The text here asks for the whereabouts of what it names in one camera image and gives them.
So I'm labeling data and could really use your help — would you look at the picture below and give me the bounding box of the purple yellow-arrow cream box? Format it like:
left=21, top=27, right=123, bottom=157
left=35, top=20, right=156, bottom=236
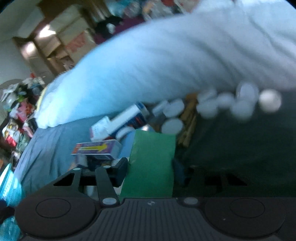
left=71, top=140, right=122, bottom=161

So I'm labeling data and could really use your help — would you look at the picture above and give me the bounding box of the green cardboard box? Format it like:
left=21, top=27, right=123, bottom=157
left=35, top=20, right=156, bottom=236
left=120, top=130, right=176, bottom=199

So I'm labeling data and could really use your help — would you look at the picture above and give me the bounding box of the white medicine box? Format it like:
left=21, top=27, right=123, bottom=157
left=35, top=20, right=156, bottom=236
left=90, top=102, right=150, bottom=142

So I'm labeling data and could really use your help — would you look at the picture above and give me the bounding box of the white flat jar lid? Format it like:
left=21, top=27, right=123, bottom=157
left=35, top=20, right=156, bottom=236
left=161, top=118, right=184, bottom=135

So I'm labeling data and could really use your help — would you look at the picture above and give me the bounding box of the light blue perforated basket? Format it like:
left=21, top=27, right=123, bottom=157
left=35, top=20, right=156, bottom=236
left=1, top=164, right=23, bottom=240

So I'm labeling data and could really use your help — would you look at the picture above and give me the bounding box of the pair of wooden clothespins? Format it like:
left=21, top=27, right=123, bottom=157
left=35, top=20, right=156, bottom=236
left=177, top=92, right=198, bottom=147

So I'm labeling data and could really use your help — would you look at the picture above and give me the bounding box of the pile of bags and clothes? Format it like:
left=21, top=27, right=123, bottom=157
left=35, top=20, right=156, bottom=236
left=1, top=74, right=45, bottom=165

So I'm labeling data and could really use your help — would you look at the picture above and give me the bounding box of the large cardboard box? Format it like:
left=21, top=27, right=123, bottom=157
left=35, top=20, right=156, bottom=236
left=35, top=4, right=96, bottom=72

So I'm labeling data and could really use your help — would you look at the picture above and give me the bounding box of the light blue folded duvet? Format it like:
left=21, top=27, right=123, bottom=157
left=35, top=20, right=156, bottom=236
left=35, top=1, right=295, bottom=128

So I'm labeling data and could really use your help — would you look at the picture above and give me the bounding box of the white small bottle cap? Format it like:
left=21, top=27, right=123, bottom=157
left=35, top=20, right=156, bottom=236
left=258, top=89, right=282, bottom=113

